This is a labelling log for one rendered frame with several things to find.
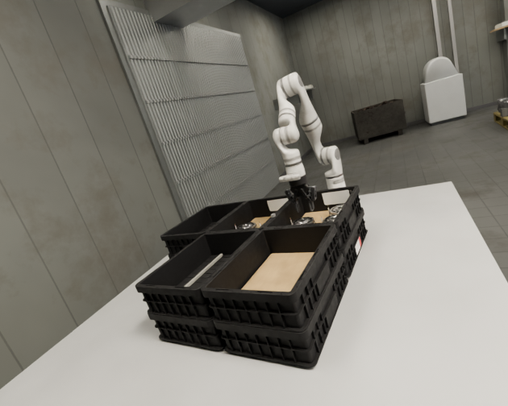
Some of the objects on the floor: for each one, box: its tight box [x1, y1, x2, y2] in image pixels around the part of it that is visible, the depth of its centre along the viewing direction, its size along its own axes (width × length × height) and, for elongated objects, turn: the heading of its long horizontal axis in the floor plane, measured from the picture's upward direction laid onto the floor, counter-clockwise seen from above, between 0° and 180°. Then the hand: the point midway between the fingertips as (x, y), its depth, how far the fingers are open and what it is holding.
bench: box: [0, 181, 508, 406], centre depth 146 cm, size 160×160×70 cm
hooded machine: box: [420, 56, 467, 126], centre depth 687 cm, size 78×64×140 cm
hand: (305, 207), depth 129 cm, fingers open, 5 cm apart
